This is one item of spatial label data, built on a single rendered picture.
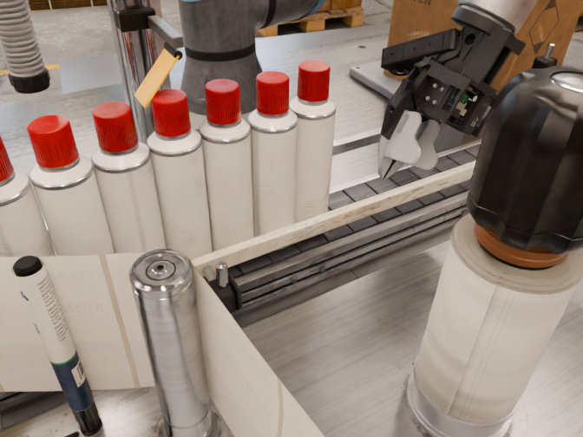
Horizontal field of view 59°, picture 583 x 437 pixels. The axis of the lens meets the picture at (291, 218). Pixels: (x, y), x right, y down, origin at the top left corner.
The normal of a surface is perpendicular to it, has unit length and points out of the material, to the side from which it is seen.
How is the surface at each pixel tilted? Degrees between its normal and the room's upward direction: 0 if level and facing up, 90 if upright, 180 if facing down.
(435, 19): 90
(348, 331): 0
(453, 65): 60
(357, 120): 0
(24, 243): 90
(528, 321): 87
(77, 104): 0
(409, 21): 90
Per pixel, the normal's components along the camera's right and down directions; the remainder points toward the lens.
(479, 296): -0.70, 0.43
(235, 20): 0.59, 0.47
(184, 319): 0.76, 0.42
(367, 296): 0.02, -0.79
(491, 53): -0.74, -0.13
